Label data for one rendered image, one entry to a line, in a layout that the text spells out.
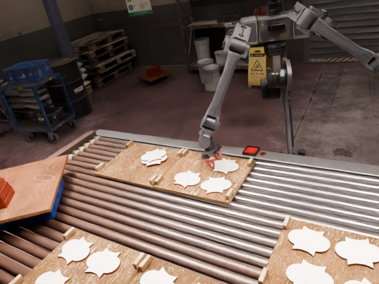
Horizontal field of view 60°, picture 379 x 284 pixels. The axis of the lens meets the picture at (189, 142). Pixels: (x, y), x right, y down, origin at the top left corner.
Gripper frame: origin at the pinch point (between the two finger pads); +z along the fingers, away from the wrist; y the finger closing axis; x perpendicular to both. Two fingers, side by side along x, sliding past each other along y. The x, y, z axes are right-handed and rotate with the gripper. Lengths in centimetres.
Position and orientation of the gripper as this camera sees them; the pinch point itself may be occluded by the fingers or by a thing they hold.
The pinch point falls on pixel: (216, 163)
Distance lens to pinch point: 171.5
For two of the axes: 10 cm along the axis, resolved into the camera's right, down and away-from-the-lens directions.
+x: -8.0, 0.7, 5.9
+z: 3.5, 8.6, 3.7
